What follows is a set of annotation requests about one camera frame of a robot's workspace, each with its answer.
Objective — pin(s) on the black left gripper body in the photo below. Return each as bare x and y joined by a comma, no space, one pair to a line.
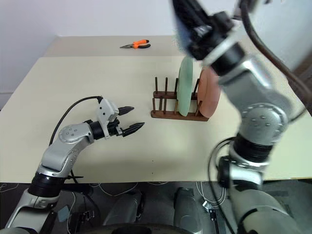
115,128

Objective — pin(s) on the pink plate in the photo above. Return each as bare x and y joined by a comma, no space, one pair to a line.
209,95

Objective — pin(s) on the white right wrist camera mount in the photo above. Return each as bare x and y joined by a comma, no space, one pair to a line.
220,47

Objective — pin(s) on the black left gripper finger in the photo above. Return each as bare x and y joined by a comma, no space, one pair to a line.
132,128
126,110

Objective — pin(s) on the blue plate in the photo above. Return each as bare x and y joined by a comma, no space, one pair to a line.
181,36

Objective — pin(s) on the dark grey rounded shape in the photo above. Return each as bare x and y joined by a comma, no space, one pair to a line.
124,208
186,209

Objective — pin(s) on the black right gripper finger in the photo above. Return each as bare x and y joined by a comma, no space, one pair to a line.
196,52
195,11

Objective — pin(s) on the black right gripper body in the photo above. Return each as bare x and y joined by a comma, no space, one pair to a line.
212,29

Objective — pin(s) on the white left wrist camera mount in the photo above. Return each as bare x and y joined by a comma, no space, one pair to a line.
105,111

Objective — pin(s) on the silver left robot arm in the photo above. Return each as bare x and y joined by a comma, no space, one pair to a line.
62,152

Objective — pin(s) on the green plate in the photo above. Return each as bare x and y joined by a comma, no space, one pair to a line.
185,85

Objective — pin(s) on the wooden dish rack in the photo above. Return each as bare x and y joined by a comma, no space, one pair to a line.
170,114

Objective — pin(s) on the small black box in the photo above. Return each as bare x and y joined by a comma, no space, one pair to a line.
212,215

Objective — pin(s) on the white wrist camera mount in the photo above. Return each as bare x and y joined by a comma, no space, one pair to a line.
220,47
105,111

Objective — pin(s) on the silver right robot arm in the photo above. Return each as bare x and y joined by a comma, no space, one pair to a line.
263,114

